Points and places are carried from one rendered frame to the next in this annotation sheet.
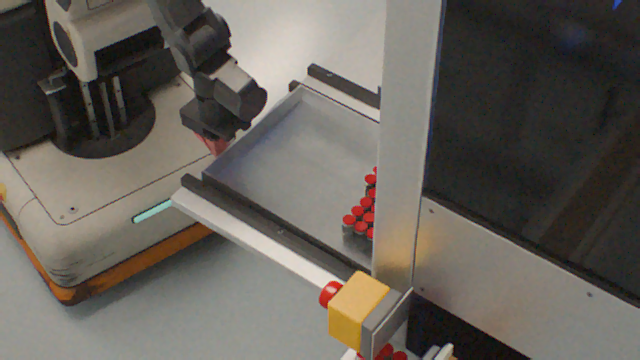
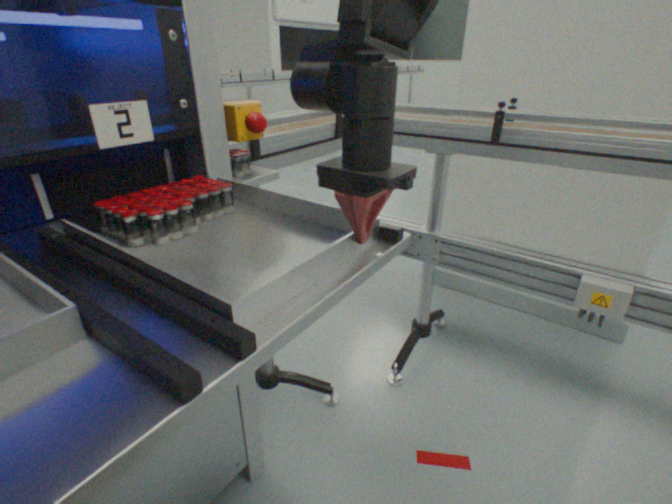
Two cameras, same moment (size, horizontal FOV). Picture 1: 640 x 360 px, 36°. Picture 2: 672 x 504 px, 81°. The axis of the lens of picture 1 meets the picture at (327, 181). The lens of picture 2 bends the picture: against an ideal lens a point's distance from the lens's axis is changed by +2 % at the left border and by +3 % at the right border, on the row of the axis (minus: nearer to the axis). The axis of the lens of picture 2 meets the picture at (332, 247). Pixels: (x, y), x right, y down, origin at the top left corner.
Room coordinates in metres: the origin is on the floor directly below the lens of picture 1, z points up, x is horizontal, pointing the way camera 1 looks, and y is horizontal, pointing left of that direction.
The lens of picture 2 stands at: (1.59, 0.13, 1.11)
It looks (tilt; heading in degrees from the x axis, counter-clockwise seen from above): 26 degrees down; 179
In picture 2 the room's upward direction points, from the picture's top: straight up
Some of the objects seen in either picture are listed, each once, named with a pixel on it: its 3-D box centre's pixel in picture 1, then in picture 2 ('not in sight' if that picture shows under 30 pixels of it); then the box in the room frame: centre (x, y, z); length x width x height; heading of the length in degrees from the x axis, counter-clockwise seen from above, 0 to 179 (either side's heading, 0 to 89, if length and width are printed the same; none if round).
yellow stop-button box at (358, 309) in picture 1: (363, 314); (239, 120); (0.76, -0.05, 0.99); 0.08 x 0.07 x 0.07; 54
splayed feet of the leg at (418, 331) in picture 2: not in sight; (420, 335); (0.30, 0.51, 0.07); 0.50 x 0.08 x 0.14; 144
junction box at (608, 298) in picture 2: not in sight; (601, 296); (0.67, 0.90, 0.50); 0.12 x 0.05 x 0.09; 54
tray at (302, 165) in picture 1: (333, 177); (224, 230); (1.10, -0.01, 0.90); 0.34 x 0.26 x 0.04; 53
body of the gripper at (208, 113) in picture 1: (214, 104); (366, 149); (1.15, 0.18, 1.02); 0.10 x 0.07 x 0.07; 54
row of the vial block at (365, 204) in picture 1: (378, 198); (184, 211); (1.05, -0.08, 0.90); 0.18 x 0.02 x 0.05; 143
